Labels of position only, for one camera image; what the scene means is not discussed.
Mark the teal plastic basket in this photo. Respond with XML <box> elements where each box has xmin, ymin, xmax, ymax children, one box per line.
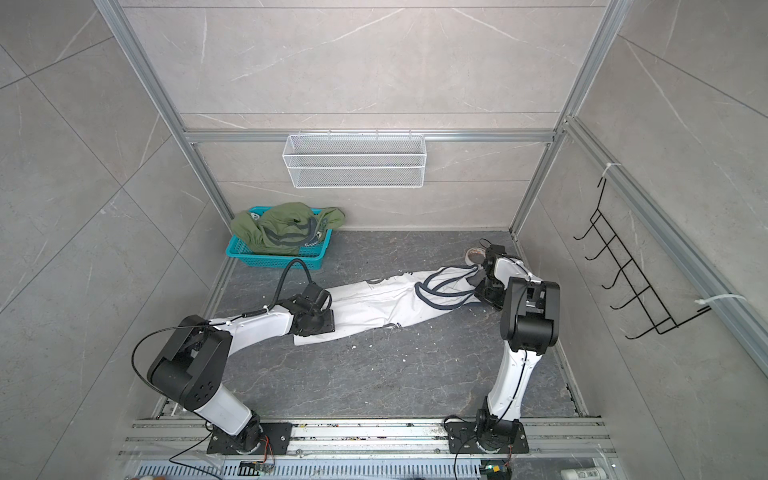
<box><xmin>226</xmin><ymin>207</ymin><xmax>333</xmax><ymax>270</ymax></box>

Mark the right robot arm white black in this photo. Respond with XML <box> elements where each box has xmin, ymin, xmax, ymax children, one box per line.
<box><xmin>442</xmin><ymin>243</ymin><xmax>560</xmax><ymax>456</ymax></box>

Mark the white bottle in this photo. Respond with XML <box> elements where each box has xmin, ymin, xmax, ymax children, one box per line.
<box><xmin>560</xmin><ymin>466</ymin><xmax>608</xmax><ymax>480</ymax></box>

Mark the black wire hook rack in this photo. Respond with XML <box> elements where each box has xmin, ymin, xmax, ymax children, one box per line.
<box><xmin>573</xmin><ymin>179</ymin><xmax>712</xmax><ymax>341</ymax></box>

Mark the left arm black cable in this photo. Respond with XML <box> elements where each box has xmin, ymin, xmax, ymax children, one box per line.
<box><xmin>130</xmin><ymin>258</ymin><xmax>316</xmax><ymax>480</ymax></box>

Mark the green tank top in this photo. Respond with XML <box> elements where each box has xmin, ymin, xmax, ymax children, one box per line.
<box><xmin>230</xmin><ymin>202</ymin><xmax>346</xmax><ymax>256</ymax></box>

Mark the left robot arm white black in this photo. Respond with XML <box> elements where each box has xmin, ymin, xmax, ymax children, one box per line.
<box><xmin>145</xmin><ymin>282</ymin><xmax>335</xmax><ymax>454</ymax></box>

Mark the white tank top navy trim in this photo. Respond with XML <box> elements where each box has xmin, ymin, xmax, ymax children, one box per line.
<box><xmin>294</xmin><ymin>266</ymin><xmax>484</xmax><ymax>346</ymax></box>

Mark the roll of masking tape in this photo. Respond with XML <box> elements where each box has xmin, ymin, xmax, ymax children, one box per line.
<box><xmin>464</xmin><ymin>247</ymin><xmax>486</xmax><ymax>267</ymax></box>

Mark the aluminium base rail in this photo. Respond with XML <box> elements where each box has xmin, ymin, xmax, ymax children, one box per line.
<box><xmin>116</xmin><ymin>417</ymin><xmax>627</xmax><ymax>479</ymax></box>

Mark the white wire mesh shelf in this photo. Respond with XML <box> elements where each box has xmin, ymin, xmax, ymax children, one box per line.
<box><xmin>282</xmin><ymin>133</ymin><xmax>428</xmax><ymax>189</ymax></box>

